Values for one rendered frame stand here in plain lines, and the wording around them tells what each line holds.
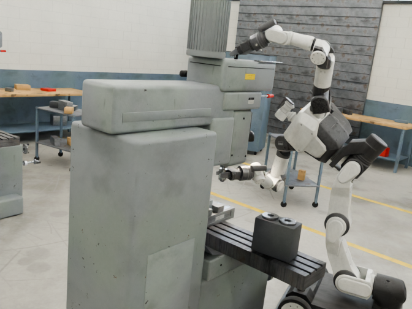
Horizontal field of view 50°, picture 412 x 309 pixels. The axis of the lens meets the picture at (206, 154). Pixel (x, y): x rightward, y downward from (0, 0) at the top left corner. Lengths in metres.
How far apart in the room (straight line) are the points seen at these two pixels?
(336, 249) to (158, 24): 8.83
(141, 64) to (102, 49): 1.14
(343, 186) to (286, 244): 0.52
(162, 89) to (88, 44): 7.83
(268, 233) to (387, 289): 0.81
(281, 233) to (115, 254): 0.87
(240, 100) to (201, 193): 0.57
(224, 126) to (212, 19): 0.53
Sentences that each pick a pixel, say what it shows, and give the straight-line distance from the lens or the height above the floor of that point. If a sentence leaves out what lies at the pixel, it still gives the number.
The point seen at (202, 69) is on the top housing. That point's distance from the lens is 2.31.
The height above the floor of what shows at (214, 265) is 0.79.
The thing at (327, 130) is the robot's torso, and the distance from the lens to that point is 2.58.
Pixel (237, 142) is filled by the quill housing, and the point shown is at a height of 1.45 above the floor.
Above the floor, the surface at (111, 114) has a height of 1.64.
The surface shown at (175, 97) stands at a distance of 2.01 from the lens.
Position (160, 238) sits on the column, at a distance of 1.99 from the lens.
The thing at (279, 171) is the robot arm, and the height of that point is 1.21.
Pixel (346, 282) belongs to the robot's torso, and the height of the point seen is 0.70.
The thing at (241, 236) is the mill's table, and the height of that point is 0.91.
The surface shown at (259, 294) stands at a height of 0.40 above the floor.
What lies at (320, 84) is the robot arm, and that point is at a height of 1.81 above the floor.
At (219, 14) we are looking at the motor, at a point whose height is 2.09.
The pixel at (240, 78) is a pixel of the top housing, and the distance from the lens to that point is 2.33.
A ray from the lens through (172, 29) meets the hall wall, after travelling 11.26.
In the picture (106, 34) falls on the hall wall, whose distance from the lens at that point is 10.00.
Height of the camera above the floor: 1.94
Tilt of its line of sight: 13 degrees down
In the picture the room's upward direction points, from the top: 6 degrees clockwise
